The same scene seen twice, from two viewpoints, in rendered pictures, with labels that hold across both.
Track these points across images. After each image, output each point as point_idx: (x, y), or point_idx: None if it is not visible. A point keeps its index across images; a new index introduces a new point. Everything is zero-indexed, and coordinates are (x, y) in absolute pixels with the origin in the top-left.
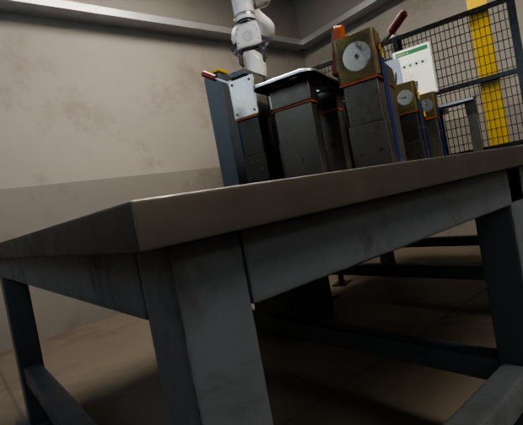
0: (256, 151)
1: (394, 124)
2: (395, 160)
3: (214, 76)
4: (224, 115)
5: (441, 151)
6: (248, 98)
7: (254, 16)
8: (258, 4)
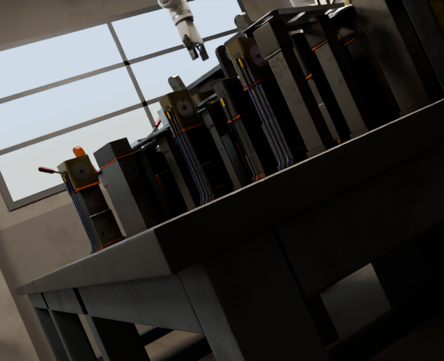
0: None
1: (84, 223)
2: (94, 245)
3: (154, 126)
4: None
5: (271, 147)
6: None
7: (176, 20)
8: (170, 9)
